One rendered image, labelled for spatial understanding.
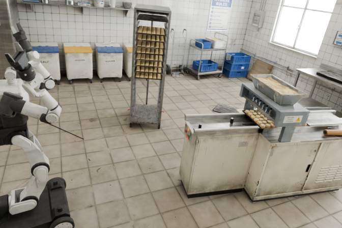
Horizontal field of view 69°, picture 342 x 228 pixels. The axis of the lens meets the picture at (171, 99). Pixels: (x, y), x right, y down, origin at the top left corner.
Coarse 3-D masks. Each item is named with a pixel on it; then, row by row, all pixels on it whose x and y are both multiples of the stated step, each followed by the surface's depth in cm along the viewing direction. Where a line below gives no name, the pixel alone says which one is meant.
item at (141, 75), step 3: (138, 72) 377; (141, 72) 379; (135, 75) 369; (138, 75) 365; (141, 75) 367; (144, 75) 373; (147, 75) 369; (150, 75) 370; (153, 75) 372; (156, 75) 379; (159, 75) 375; (156, 78) 367; (159, 78) 365
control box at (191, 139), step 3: (186, 123) 260; (189, 123) 260; (186, 126) 260; (189, 126) 255; (186, 129) 260; (189, 129) 251; (192, 129) 250; (186, 132) 260; (189, 132) 252; (192, 132) 244; (189, 135) 251; (192, 135) 244; (189, 138) 252; (192, 138) 246; (189, 141) 252; (192, 141) 247; (192, 144) 249
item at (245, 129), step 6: (246, 126) 254; (252, 126) 256; (258, 126) 257; (198, 132) 239; (204, 132) 241; (210, 132) 243; (216, 132) 245; (222, 132) 247; (228, 132) 248; (234, 132) 250; (240, 132) 252; (246, 132) 254
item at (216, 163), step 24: (192, 120) 267; (216, 120) 272; (240, 120) 278; (216, 144) 250; (240, 144) 258; (192, 168) 256; (216, 168) 264; (240, 168) 273; (192, 192) 271; (216, 192) 285
